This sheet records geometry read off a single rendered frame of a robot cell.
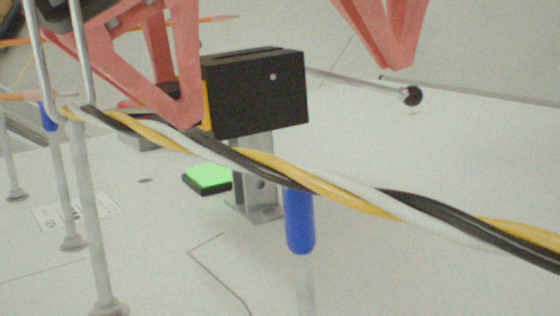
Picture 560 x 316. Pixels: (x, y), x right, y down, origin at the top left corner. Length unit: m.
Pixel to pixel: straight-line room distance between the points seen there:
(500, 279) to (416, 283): 0.04
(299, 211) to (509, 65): 1.76
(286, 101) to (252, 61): 0.03
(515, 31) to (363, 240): 1.67
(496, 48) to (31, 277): 1.74
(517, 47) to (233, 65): 1.63
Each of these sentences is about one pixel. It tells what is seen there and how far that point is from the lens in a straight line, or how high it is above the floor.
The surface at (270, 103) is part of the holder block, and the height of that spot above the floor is 1.14.
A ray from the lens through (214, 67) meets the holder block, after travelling 0.34.
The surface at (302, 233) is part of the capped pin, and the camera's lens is 0.17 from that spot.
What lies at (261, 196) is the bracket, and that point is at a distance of 0.38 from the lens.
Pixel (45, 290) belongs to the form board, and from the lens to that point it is 0.33.
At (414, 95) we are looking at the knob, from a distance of 0.42.
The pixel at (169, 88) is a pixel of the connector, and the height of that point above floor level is 1.18.
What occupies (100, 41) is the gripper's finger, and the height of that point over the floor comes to 1.24.
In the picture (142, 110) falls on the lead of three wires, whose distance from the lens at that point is 0.35.
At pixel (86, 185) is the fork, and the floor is 1.22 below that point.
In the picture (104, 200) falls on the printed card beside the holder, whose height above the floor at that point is 1.15.
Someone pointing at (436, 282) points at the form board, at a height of 1.09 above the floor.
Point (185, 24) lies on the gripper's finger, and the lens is 0.32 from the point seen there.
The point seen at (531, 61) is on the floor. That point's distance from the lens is 1.89.
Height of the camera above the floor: 1.32
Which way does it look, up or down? 33 degrees down
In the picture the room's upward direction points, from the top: 58 degrees counter-clockwise
